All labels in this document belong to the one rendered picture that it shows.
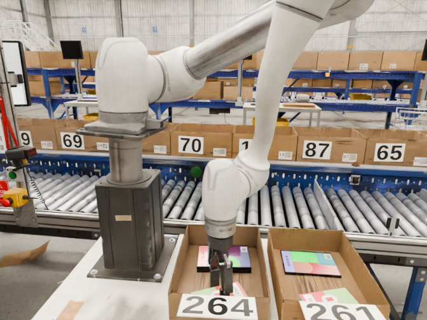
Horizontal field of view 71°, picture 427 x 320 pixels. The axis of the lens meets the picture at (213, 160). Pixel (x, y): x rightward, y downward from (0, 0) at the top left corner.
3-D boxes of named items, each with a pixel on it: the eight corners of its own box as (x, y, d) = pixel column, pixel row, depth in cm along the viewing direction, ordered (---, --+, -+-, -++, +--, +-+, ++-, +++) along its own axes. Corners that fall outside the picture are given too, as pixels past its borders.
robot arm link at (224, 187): (227, 226, 77) (250, 207, 88) (228, 169, 73) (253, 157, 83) (194, 215, 83) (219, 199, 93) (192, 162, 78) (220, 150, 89)
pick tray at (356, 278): (279, 330, 83) (282, 300, 80) (265, 249, 119) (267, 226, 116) (386, 336, 81) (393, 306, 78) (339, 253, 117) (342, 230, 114)
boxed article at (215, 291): (190, 296, 94) (190, 292, 93) (237, 284, 99) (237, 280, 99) (197, 314, 87) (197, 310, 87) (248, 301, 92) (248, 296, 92)
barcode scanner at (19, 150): (32, 170, 134) (25, 147, 131) (9, 172, 136) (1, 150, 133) (42, 165, 140) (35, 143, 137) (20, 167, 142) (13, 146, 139)
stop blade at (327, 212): (330, 233, 137) (333, 215, 134) (312, 193, 181) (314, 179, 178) (332, 233, 137) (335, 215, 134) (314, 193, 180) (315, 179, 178)
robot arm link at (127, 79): (86, 108, 95) (81, 33, 89) (134, 105, 109) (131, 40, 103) (117, 115, 85) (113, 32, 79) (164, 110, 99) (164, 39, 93)
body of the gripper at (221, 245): (203, 226, 89) (203, 253, 91) (213, 242, 81) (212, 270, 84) (227, 222, 91) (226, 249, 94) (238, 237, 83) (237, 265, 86)
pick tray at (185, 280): (168, 322, 85) (166, 293, 82) (187, 245, 121) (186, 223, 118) (269, 328, 83) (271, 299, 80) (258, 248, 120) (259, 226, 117)
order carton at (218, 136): (170, 157, 194) (169, 131, 189) (181, 145, 222) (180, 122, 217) (231, 159, 189) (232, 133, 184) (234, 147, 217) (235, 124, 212)
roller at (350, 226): (349, 242, 134) (351, 232, 132) (324, 194, 183) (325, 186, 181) (361, 242, 133) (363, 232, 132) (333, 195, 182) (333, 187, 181)
